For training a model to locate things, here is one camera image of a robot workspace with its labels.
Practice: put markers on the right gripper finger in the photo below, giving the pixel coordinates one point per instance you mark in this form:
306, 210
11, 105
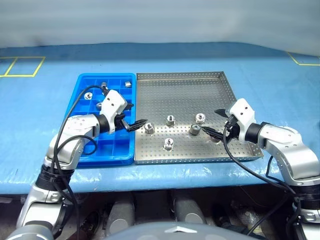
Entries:
221, 112
213, 134

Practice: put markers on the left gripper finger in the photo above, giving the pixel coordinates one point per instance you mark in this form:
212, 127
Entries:
130, 106
136, 125

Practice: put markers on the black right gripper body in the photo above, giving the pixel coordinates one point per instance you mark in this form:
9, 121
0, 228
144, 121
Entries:
233, 131

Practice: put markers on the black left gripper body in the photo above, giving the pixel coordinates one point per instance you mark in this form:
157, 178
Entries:
120, 118

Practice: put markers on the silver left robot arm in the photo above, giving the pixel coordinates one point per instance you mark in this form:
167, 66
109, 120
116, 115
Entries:
75, 125

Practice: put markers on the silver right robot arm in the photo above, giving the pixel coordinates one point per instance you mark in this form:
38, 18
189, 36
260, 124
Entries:
282, 140

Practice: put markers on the blue plastic compartment tray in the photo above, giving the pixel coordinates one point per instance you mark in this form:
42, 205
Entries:
120, 150

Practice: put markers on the perforated metal tray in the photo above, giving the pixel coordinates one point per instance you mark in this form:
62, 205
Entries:
175, 100

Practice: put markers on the dark grey rounded shape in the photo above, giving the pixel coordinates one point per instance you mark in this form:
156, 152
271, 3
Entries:
122, 215
188, 208

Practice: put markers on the yellow tape marking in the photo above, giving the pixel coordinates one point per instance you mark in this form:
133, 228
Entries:
36, 66
295, 60

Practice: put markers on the grey robot torso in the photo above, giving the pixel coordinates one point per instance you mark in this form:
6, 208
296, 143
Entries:
175, 233

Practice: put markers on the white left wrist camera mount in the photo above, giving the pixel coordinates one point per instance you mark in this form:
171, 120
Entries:
112, 102

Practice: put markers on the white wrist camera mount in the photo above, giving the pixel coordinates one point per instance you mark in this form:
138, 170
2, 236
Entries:
112, 102
241, 107

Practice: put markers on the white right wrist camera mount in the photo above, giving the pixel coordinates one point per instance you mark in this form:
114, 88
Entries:
241, 107

